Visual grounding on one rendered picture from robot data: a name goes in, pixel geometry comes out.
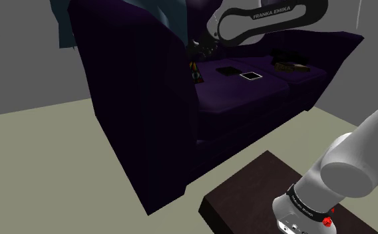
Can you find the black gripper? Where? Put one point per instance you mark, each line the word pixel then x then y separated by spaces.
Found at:
pixel 204 47

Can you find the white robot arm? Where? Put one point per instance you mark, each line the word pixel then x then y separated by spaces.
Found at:
pixel 354 155

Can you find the colourful patterned box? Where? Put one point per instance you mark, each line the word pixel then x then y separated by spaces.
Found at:
pixel 195 75

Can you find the black flat tablet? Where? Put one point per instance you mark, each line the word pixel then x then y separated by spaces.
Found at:
pixel 229 70

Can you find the teal grey draped cloth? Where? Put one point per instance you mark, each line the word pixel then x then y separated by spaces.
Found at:
pixel 172 16

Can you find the white framed tablet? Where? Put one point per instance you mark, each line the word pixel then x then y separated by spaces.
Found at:
pixel 251 76

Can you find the black oblong box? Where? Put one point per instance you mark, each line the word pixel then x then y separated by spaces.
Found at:
pixel 289 55

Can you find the dark purple sofa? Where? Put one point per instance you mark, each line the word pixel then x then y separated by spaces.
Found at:
pixel 143 107

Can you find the brown flat box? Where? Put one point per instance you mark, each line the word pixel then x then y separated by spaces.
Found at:
pixel 291 67

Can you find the dark brown robot stand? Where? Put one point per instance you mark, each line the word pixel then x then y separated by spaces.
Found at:
pixel 250 194

